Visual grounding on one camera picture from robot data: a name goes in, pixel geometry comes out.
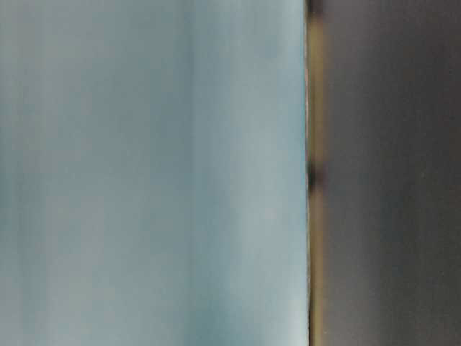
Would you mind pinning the black table mat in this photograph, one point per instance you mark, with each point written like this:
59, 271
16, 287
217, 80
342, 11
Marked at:
384, 172

